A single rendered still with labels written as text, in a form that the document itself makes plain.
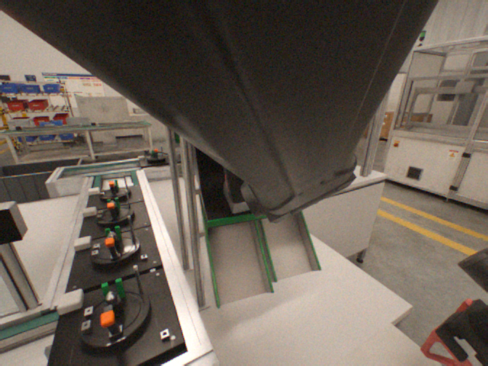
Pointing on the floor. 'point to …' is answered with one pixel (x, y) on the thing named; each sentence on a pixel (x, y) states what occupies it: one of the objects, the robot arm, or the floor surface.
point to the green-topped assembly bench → (75, 132)
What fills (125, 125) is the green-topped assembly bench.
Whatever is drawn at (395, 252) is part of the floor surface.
